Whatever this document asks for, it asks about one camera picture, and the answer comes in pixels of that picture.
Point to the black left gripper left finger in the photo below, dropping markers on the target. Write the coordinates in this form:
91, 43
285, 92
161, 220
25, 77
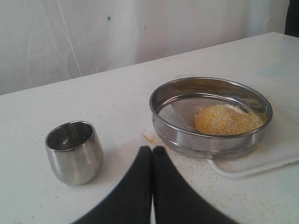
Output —
130, 201

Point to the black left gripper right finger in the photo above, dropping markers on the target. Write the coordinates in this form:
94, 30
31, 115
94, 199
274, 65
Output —
175, 201

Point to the stainless steel cup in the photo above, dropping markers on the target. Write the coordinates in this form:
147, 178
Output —
75, 153

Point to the round steel mesh sieve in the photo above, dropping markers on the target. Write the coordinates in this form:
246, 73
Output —
175, 103

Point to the yellow and white grain mix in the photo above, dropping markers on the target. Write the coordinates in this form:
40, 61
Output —
225, 120

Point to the white square plastic tray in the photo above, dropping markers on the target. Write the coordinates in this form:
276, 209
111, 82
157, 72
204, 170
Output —
279, 147

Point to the white curtain backdrop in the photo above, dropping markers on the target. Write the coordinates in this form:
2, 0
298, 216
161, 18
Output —
47, 41

